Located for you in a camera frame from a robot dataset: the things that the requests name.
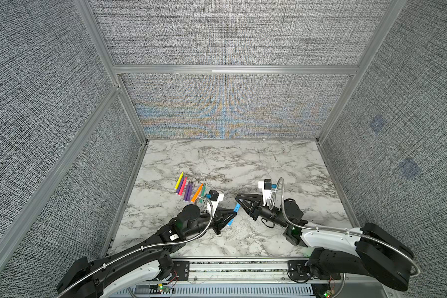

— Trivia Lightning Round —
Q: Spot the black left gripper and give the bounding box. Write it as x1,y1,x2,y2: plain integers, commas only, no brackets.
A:
183,205,234,238

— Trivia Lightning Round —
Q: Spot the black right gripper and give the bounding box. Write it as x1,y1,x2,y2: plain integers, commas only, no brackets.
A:
238,195,289,233

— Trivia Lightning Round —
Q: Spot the blue pen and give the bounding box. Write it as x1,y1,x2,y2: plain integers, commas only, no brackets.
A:
227,203,240,226

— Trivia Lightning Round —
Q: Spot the orange pen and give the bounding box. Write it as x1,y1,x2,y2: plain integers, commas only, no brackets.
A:
191,184,204,203

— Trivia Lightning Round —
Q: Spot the purple pen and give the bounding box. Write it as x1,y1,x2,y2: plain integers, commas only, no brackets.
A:
176,174,185,195
187,182,193,202
183,181,191,202

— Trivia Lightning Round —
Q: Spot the pink red pen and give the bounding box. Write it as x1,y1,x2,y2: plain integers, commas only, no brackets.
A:
178,177,187,196

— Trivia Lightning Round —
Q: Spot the yellow highlighter pen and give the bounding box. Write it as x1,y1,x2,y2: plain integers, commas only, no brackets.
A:
175,171,184,191

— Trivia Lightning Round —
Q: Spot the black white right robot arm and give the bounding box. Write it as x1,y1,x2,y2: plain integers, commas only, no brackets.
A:
235,194,414,292

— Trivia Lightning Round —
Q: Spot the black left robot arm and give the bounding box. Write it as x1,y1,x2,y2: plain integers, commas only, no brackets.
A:
57,205,237,298

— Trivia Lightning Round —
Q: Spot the left steel cable conduit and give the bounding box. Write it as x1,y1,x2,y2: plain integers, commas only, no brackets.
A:
55,196,215,298

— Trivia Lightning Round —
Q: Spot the steel cable conduit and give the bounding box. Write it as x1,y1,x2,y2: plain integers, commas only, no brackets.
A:
269,177,422,278
55,196,215,298

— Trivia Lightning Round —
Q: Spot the right steel cable conduit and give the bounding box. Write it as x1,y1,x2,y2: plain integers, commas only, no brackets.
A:
269,177,422,278

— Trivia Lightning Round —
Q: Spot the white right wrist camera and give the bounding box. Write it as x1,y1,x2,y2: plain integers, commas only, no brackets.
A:
258,179,277,209

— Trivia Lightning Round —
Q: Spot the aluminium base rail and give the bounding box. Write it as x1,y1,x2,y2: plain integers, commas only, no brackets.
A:
103,258,401,298

